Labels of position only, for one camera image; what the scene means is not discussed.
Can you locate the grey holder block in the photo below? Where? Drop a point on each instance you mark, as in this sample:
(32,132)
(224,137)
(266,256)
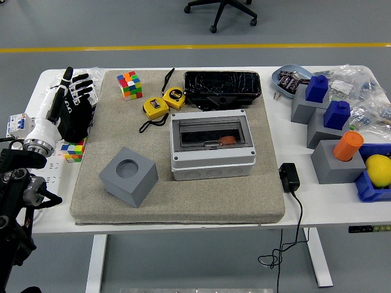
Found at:
(317,134)
(302,110)
(333,171)
(134,186)

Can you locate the dark purple snack packet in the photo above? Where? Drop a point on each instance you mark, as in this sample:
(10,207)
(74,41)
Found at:
(282,77)
(294,85)

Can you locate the grey plastic electrical box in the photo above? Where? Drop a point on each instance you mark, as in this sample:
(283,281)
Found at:
(210,171)

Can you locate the black power adapter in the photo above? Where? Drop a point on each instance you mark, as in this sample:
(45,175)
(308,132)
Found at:
(289,178)

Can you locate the yellow tape measure round label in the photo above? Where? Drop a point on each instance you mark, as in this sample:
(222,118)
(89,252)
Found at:
(174,96)

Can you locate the black plastic tray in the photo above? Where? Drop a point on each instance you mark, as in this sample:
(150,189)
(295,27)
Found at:
(223,82)

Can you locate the grey-brown fabric mat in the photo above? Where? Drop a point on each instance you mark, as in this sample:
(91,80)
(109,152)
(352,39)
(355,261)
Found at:
(198,198)

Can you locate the blue plastic bin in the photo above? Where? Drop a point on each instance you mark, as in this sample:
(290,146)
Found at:
(369,192)

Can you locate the light blue dish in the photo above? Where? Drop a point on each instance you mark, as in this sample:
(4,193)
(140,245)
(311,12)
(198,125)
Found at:
(278,85)

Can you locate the white electrical switch module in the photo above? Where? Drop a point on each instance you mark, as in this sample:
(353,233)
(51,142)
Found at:
(95,96)

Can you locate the clear bag white label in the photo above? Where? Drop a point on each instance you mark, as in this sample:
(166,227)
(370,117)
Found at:
(360,82)

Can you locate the black table control panel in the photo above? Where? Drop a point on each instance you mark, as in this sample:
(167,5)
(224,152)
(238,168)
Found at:
(366,229)

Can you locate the yellow lemon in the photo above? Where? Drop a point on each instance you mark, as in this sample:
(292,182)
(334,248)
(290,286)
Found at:
(380,171)

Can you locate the blue plastic block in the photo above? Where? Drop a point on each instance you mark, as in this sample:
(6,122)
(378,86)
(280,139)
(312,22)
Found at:
(336,116)
(316,90)

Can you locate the black office chair base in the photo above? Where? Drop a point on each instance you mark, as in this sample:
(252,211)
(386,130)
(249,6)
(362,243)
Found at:
(221,9)

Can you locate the clear bag of components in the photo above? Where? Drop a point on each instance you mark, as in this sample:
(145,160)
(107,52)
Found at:
(372,114)

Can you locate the white table leg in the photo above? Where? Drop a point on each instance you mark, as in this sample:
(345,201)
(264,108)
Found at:
(319,259)
(96,262)

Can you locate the black cloth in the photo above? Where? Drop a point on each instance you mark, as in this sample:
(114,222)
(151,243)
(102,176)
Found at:
(79,125)

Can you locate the clear bag of small parts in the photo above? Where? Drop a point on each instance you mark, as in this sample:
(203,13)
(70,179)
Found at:
(99,73)

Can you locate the smoked transparent box lid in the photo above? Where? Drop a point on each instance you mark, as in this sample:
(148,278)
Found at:
(198,134)

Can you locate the white power strip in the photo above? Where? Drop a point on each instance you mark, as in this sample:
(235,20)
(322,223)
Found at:
(58,174)

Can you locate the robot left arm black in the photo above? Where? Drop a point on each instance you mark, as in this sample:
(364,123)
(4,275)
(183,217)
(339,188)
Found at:
(12,189)

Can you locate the white circuit breaker blue switches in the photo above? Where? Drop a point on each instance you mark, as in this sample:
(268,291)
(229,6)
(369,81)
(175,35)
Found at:
(16,125)

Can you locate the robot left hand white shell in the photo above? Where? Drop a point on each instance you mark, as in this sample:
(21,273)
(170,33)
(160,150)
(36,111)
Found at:
(42,128)

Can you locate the yellow tape measure square label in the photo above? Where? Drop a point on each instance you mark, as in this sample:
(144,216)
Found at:
(155,107)

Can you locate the multicolour puzzle cube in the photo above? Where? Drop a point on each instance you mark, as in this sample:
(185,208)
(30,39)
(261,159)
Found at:
(73,151)
(129,85)

